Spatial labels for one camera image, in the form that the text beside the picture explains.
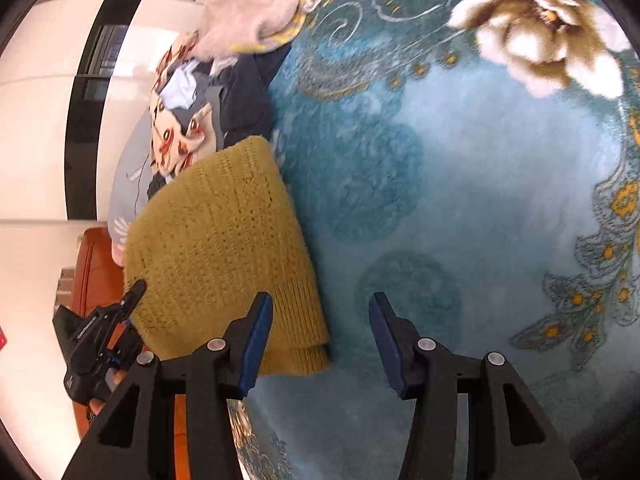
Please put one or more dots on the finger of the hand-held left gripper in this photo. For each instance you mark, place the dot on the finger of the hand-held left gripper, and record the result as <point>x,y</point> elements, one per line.
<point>134,294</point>

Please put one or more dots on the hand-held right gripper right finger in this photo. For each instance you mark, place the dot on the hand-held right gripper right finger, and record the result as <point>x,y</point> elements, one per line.
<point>386,340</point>

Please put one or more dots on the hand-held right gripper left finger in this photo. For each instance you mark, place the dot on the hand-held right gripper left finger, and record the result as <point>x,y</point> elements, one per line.
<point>256,340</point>

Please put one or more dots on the mustard yellow knitted sweater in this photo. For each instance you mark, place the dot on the mustard yellow knitted sweater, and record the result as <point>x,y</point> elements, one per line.
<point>220,250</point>

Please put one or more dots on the person's left hand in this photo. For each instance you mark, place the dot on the person's left hand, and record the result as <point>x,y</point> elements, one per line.
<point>107,389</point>

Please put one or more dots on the light grey garment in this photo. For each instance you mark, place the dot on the light grey garment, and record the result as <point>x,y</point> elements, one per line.
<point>127,185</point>

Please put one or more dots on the teal floral blanket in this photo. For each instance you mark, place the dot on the teal floral blanket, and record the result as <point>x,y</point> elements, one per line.
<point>450,220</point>

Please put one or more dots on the cream red patterned garment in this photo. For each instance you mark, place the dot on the cream red patterned garment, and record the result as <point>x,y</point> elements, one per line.
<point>172,130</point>

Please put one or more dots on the light blue cloth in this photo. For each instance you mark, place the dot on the light blue cloth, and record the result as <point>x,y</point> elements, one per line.
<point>181,89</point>

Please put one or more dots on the dark navy garment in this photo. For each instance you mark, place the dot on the dark navy garment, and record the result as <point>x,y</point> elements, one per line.
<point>245,100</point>

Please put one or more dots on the white fluffy garment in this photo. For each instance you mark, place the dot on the white fluffy garment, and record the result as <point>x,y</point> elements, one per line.
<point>255,5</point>

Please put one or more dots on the orange wooden bed frame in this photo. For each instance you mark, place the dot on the orange wooden bed frame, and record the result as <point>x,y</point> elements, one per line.
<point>95,270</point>

